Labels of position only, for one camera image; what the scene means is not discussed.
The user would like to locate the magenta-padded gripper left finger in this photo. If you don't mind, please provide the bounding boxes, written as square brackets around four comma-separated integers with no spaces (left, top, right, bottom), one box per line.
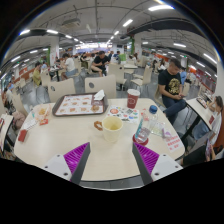
[42,141,92,185]

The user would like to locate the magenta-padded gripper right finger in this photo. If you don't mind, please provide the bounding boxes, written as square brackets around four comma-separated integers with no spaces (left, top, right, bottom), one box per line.
[131,142,184,186]

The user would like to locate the clear blue-capped water bottle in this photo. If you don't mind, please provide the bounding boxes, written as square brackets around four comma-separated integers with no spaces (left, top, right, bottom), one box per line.
[134,104,159,144]

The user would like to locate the flat round red coaster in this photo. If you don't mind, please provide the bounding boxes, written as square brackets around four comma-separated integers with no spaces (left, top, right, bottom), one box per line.
[132,133,150,147]

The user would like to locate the purple tissue pack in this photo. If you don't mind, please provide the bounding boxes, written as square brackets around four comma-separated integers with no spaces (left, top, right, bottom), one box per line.
[161,129,173,140]

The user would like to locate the white leaflet with red print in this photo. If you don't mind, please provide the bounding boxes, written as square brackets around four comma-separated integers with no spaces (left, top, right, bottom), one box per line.
[164,134,183,154]

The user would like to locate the clear-wrapped paper receipt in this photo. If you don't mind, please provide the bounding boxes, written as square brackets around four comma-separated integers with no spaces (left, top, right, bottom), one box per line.
[152,120,167,138]

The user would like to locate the small red printed packet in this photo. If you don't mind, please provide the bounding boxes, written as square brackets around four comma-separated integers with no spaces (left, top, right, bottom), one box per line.
[139,111,149,123]

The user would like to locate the colourful printed sticker sheet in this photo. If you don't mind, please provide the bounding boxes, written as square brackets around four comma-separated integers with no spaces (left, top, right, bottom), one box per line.
[105,105,140,124]

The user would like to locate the brown food tray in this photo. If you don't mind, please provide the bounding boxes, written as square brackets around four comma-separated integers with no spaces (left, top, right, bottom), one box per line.
[52,92,109,117]

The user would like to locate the paper wrapper with fried food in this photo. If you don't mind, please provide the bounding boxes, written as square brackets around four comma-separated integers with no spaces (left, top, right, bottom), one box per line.
[33,103,54,121]

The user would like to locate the white paper slip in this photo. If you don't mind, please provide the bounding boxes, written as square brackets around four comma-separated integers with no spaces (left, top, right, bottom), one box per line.
[20,118,38,131]

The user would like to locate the flat red box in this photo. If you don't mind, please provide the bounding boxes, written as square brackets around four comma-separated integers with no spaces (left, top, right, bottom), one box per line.
[17,129,29,143]

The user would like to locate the red paper cup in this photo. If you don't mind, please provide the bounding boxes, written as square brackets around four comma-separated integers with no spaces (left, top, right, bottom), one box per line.
[126,88,141,110]

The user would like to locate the white crumpled napkin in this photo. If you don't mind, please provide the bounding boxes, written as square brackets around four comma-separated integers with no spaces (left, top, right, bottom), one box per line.
[93,89,106,102]

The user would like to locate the pink backpack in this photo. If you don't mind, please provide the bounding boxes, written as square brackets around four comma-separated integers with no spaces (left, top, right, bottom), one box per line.
[12,110,27,131]

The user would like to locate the cream chair with round hole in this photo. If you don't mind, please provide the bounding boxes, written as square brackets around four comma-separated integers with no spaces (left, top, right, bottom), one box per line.
[47,77,77,103]
[84,74,118,99]

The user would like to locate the neighbouring cream dining table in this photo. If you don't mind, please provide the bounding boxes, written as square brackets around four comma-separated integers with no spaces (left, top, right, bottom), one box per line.
[185,97,214,131]
[0,113,15,151]

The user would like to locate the person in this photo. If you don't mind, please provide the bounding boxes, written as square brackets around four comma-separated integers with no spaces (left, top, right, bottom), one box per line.
[208,95,224,148]
[90,50,111,78]
[61,53,77,78]
[157,58,188,125]
[32,62,43,87]

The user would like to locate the ceiling air conditioner unit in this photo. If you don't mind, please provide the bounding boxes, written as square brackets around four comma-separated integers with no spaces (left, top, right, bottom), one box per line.
[61,18,82,29]

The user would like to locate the ceiling strip lights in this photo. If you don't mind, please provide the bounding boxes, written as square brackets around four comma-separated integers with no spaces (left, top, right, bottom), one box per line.
[0,3,218,79]

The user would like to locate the cream mug with brown handle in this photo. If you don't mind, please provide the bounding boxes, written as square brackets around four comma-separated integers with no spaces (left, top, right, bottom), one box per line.
[93,115,124,144]

